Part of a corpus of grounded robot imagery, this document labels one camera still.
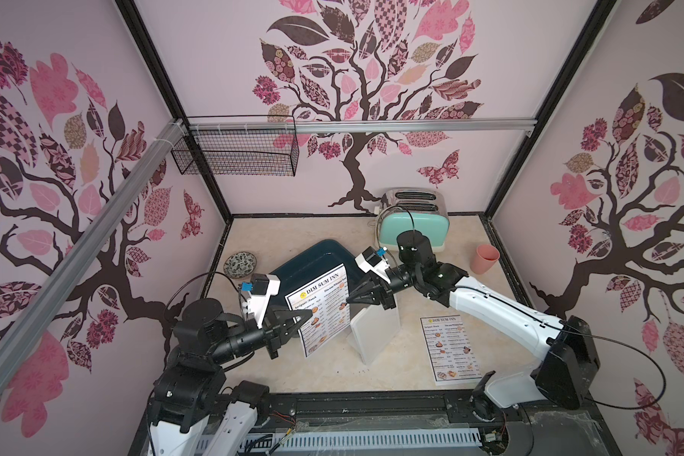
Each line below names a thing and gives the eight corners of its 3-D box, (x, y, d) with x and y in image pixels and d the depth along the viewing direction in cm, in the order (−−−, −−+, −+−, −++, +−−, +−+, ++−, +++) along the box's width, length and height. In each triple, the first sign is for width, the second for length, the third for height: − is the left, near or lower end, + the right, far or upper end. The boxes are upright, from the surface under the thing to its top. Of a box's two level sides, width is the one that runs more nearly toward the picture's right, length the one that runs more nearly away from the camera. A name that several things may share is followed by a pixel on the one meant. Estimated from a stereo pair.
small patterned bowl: (229, 279, 103) (223, 270, 98) (229, 263, 107) (224, 254, 103) (257, 273, 104) (253, 264, 100) (256, 258, 109) (252, 249, 104)
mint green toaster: (378, 252, 110) (382, 222, 96) (374, 209, 126) (377, 177, 112) (443, 252, 110) (456, 221, 96) (431, 209, 126) (440, 177, 112)
